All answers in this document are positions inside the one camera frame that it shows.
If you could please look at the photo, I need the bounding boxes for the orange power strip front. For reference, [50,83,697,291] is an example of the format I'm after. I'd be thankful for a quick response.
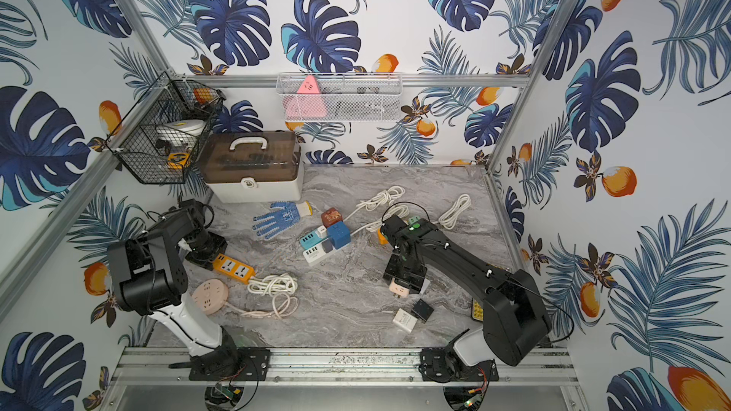
[212,254,255,284]

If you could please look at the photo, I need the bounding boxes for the orange power strip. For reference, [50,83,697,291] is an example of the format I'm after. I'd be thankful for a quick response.
[376,229,389,245]
[212,254,255,284]

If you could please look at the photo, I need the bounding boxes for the black plug adapter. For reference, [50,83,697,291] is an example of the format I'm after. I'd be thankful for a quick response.
[410,299,434,323]

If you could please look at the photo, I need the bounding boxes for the round pink power socket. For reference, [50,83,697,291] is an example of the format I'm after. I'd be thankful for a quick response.
[192,279,230,315]

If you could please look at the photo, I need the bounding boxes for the white plug adapter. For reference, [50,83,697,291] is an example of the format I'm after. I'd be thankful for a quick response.
[392,308,417,333]

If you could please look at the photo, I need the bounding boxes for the blue cube socket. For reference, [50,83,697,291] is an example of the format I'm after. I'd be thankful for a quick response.
[327,221,351,249]

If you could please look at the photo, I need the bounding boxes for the red cube socket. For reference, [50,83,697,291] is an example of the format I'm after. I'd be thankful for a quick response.
[321,207,343,228]

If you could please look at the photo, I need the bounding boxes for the teal USB socket strip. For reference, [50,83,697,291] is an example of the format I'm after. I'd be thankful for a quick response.
[299,226,327,250]

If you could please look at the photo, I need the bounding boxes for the white USB socket strip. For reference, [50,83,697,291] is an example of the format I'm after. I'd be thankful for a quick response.
[303,240,334,266]

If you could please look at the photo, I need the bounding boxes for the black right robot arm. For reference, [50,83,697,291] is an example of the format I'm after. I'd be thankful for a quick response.
[380,215,550,366]

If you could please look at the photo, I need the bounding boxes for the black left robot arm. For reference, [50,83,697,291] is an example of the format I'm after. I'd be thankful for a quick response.
[107,199,227,358]

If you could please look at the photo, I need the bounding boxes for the blue work glove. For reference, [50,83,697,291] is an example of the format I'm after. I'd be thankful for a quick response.
[252,201,313,241]

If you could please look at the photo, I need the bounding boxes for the brown lid storage box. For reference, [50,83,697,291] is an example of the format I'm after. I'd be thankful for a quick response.
[197,131,304,204]

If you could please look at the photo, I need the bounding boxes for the pink triangle item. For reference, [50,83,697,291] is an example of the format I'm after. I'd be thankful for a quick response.
[284,75,327,121]

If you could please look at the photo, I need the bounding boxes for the white coiled cable right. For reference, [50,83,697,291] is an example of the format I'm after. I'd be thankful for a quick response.
[437,192,473,231]

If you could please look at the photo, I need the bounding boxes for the white coiled cable rear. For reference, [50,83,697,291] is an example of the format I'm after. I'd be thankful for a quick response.
[343,185,407,223]

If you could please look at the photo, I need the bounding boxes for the white coiled cable front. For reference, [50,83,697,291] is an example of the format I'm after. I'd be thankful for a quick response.
[246,273,299,298]

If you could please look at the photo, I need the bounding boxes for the black wire basket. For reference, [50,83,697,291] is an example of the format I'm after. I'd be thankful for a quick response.
[104,72,225,186]

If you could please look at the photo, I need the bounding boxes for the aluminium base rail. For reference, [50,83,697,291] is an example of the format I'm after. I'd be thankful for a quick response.
[110,348,579,387]

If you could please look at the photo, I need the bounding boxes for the white mesh wall shelf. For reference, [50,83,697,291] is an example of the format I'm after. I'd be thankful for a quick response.
[276,72,403,122]

